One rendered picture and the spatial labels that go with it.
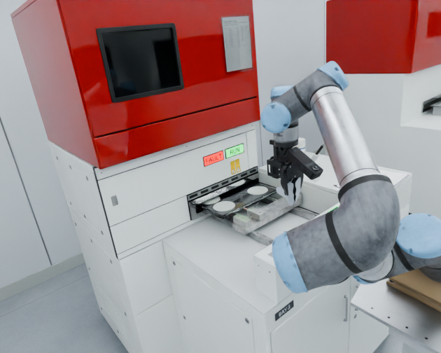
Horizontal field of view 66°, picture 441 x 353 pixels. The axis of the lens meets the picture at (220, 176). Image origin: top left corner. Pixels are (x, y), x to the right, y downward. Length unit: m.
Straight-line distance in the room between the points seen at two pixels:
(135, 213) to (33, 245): 1.65
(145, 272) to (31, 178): 1.50
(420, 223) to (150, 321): 1.21
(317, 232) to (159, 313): 1.22
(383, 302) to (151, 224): 0.91
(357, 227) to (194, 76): 1.00
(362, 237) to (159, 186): 1.01
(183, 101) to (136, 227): 0.55
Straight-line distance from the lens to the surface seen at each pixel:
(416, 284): 1.21
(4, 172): 2.79
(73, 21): 1.23
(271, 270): 1.07
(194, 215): 1.58
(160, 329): 1.78
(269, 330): 1.18
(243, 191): 1.68
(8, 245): 2.96
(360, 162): 0.67
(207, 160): 1.56
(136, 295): 1.61
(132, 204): 1.42
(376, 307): 1.17
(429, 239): 0.99
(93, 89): 1.23
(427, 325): 1.16
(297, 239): 0.63
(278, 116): 0.85
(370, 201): 0.61
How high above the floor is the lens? 1.60
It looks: 21 degrees down
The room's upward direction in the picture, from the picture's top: 7 degrees counter-clockwise
